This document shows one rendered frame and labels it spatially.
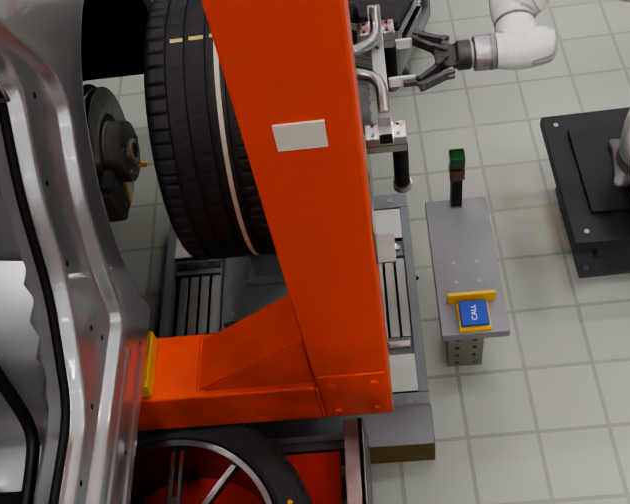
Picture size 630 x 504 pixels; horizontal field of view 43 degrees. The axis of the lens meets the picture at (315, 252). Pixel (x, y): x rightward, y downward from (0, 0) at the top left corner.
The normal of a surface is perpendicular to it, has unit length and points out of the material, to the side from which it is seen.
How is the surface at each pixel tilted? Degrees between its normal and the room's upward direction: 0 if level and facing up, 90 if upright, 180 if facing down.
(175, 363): 0
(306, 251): 90
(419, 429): 0
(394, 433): 0
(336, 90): 90
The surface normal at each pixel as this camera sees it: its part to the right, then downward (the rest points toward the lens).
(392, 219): -0.13, -0.56
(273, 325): -0.69, -0.40
